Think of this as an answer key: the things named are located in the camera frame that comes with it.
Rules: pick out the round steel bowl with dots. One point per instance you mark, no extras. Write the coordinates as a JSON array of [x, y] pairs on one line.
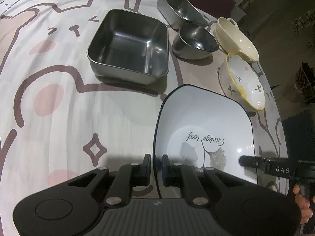
[[194, 39]]

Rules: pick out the person's right hand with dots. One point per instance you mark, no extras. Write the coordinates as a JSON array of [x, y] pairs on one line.
[[304, 207]]

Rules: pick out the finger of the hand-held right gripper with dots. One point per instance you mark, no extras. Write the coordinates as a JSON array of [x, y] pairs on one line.
[[251, 162]]

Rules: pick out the floral bowl yellow rim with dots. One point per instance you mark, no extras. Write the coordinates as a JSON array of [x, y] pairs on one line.
[[246, 83]]

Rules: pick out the small rectangular steel container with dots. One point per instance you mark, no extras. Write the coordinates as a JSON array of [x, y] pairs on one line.
[[172, 12]]

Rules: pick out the hanging net basket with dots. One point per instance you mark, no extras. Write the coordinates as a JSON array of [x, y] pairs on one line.
[[306, 83]]

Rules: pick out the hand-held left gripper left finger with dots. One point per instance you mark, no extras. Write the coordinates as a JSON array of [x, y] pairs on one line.
[[147, 170]]

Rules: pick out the white square plate black rim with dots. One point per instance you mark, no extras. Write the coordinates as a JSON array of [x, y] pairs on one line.
[[201, 118]]

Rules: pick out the cartoon bear printed sheet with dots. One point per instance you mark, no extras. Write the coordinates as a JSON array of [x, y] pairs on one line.
[[61, 127]]

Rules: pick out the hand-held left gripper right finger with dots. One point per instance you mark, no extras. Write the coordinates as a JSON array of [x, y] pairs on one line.
[[166, 172]]

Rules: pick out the dark blue box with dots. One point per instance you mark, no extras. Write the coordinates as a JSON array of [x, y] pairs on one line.
[[300, 132]]

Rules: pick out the large rectangular steel container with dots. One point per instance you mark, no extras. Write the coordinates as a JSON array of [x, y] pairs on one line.
[[128, 44]]

